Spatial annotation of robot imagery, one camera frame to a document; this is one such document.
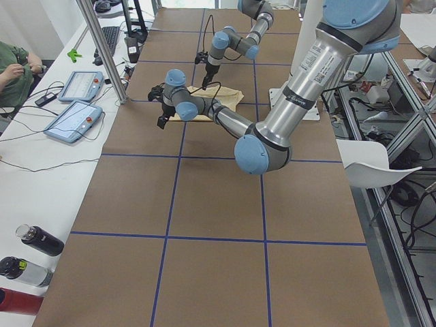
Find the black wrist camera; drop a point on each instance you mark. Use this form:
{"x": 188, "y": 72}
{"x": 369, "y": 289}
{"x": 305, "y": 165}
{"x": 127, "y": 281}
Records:
{"x": 156, "y": 93}
{"x": 201, "y": 57}

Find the grey steel bottle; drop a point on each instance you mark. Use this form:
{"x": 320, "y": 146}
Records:
{"x": 23, "y": 271}

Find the person in green shirt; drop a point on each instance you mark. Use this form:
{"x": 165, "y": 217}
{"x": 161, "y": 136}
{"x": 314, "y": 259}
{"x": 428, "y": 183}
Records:
{"x": 20, "y": 74}

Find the black water bottle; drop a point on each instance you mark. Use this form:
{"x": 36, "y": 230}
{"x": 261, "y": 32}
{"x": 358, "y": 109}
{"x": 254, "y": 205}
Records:
{"x": 39, "y": 239}

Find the teach pendant tablet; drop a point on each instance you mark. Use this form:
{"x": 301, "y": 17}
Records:
{"x": 81, "y": 85}
{"x": 73, "y": 122}

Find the black keyboard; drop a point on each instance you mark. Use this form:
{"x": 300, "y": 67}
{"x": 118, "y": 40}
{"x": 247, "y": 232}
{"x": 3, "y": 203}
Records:
{"x": 111, "y": 35}

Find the red bottle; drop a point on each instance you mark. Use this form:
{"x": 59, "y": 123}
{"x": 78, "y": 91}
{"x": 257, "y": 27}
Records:
{"x": 19, "y": 302}

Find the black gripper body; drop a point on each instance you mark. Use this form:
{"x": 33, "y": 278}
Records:
{"x": 166, "y": 110}
{"x": 209, "y": 71}

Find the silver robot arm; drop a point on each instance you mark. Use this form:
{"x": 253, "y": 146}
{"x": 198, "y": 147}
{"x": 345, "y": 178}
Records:
{"x": 262, "y": 13}
{"x": 346, "y": 28}

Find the upper teach pendant tablet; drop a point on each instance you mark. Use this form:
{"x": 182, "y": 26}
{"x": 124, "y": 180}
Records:
{"x": 81, "y": 85}

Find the cream long sleeve shirt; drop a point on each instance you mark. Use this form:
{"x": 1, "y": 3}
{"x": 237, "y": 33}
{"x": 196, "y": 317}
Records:
{"x": 227, "y": 96}

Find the aluminium frame post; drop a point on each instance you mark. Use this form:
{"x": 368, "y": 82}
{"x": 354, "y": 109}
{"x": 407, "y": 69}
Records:
{"x": 103, "y": 49}

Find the lower teach pendant tablet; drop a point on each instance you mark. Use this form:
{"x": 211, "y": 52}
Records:
{"x": 73, "y": 122}

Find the white plastic chair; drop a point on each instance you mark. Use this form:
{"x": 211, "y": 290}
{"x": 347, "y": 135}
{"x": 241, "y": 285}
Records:
{"x": 366, "y": 164}

